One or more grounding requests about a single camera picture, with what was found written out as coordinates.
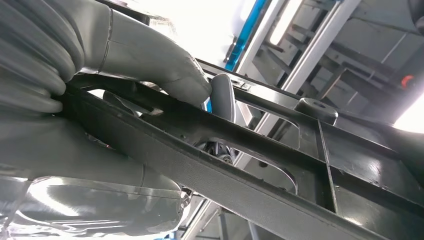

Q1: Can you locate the silver aluminium frame beam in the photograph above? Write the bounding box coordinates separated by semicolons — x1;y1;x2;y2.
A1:
180;0;364;240

